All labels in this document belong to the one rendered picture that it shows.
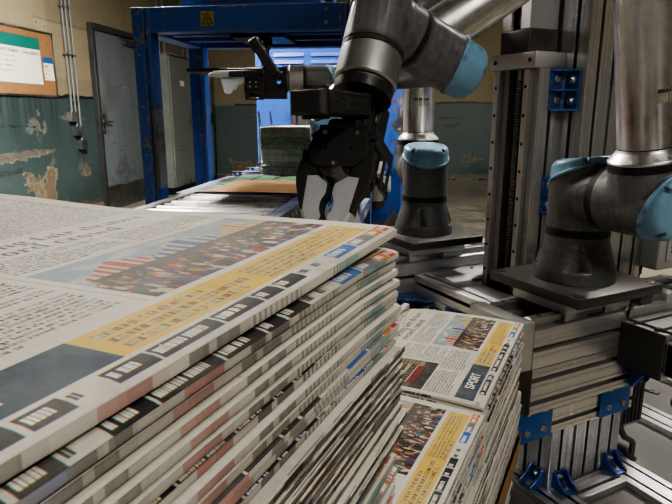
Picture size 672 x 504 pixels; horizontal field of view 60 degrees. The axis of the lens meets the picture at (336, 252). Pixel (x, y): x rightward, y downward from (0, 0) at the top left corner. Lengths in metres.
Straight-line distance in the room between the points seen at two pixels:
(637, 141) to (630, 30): 0.17
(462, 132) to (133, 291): 9.72
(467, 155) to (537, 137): 8.58
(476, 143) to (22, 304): 9.77
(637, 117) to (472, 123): 8.90
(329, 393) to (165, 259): 0.09
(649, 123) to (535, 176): 0.39
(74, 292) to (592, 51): 1.25
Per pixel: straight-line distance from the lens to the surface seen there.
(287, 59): 4.84
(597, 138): 1.40
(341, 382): 0.24
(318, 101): 0.58
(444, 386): 0.67
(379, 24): 0.72
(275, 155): 3.23
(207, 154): 3.21
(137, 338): 0.16
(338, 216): 0.62
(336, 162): 0.64
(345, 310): 0.24
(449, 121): 9.87
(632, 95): 1.02
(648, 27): 1.01
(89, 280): 0.22
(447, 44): 0.77
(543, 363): 1.12
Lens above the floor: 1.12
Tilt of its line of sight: 13 degrees down
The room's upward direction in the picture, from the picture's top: straight up
